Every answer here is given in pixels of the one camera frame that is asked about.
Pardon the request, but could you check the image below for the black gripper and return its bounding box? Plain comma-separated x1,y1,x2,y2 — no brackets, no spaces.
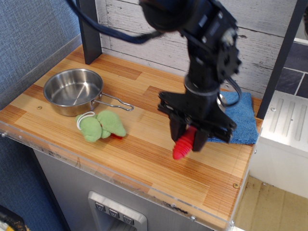
158,81,237,152

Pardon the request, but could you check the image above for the red handled metal spoon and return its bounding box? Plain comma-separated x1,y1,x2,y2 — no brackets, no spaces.
172,93,227,161

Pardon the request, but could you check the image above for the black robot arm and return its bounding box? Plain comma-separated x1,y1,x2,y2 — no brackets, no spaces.
140,0,241,152

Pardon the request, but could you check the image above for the blue folded cloth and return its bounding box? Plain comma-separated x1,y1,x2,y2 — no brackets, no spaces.
205,90,258,145

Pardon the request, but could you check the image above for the white plastic sink unit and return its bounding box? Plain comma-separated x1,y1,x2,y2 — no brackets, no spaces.
249,91,308,198

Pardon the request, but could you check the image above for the green plush toy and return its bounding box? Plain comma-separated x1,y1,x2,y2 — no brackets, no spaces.
76,110,126,142

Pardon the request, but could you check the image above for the grey toy fridge cabinet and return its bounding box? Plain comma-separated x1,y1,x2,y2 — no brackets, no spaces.
35,150,230,231

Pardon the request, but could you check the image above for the stainless steel pot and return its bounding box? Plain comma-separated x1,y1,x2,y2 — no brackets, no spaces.
43,68,134,116

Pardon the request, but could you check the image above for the clear acrylic table edge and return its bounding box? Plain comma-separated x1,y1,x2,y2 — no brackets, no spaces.
0,118,254,230

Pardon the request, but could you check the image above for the black yellow object corner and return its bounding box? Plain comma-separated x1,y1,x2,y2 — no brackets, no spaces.
0,206,29,231

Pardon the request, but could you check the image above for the dark grey left post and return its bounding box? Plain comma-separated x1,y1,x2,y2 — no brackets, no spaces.
76,0,102,64

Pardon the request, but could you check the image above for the dark grey post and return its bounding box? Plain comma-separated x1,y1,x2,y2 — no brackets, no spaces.
257,0,308,119
76,0,102,64

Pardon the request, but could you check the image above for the dark grey right post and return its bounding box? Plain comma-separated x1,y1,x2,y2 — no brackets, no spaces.
257,0,308,119

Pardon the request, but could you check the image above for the braided black cable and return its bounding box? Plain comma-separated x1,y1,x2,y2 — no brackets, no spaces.
64,0,164,45

